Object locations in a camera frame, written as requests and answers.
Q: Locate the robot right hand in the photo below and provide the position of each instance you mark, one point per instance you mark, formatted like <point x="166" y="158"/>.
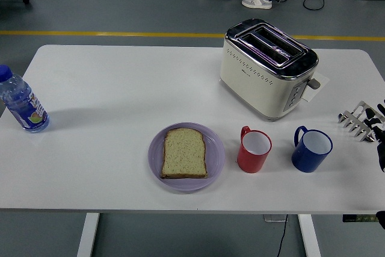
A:
<point x="379" y="136"/>

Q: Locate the blue enamel mug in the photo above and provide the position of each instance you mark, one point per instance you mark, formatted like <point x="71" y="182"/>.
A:
<point x="306" y="162"/>

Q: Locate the slice of bread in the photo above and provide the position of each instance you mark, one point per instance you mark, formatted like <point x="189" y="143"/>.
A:
<point x="183" y="154"/>

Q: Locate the silver metal toast rack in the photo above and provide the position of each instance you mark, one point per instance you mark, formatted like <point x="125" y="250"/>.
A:
<point x="356" y="121"/>

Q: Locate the white paper card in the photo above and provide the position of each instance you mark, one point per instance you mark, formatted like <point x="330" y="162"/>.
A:
<point x="314" y="95"/>

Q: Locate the black table control panel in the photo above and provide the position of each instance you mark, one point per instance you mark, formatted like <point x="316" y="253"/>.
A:
<point x="358" y="218"/>

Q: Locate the white table leg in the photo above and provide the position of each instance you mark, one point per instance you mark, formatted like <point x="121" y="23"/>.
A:
<point x="309" y="236"/>
<point x="87" y="236"/>

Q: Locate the red enamel mug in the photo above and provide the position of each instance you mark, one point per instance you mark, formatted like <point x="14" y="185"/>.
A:
<point x="251" y="163"/>

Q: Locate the cream and chrome toaster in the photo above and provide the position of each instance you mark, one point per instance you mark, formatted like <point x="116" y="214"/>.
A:
<point x="255" y="88"/>

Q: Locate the grey under-table socket box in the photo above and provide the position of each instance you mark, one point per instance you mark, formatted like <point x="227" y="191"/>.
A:
<point x="272" y="218"/>

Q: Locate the purple round plate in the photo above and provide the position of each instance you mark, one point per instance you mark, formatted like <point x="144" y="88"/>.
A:
<point x="215" y="154"/>

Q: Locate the yellow floor tape line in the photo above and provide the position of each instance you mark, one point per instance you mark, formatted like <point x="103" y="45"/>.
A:
<point x="120" y="33"/>

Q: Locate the blue-capped water bottle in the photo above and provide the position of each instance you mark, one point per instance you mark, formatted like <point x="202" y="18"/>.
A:
<point x="24" y="106"/>

